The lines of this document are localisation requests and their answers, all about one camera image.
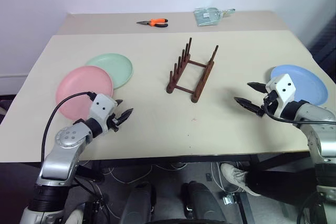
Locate dark trouser leg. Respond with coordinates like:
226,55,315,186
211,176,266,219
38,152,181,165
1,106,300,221
244,161,320,206

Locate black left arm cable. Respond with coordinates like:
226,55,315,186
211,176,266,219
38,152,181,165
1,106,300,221
41,91,97,164

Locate dark rounded robot leg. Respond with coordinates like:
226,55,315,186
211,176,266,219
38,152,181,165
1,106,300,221
119,182,157,224
181,180,227,224

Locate red plate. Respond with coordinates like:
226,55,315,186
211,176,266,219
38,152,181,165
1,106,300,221
55,65,114,121

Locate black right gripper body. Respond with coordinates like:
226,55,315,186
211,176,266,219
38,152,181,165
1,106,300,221
258,90,279,118

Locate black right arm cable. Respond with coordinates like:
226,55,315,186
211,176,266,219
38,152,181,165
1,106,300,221
262,97,336,125

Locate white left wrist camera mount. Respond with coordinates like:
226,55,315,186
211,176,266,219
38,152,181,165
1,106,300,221
88,93,118,133

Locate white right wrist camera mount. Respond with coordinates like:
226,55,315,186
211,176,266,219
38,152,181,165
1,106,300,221
265,74,297,106

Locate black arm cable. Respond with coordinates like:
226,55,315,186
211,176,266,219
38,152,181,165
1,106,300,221
262,97,336,125
41,91,97,164

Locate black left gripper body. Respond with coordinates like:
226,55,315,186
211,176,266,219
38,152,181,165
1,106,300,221
107,113,122,132

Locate blue plate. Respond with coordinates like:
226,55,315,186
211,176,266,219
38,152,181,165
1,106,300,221
270,64,329,106

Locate green plate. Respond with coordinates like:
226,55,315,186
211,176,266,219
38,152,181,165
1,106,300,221
85,53,134,90

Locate brown wooden dish rack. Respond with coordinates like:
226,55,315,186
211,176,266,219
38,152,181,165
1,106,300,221
166,37,219,103

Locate orange handled pliers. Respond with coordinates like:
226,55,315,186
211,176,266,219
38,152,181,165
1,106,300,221
136,18,169,28

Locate white sneaker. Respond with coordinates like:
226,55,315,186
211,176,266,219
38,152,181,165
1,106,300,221
219,163,261,197

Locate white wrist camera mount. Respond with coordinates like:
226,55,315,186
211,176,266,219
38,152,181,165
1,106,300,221
265,74,297,106
88,93,118,133

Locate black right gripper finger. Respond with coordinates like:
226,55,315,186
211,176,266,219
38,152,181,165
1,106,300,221
234,97,263,115
247,82,268,94

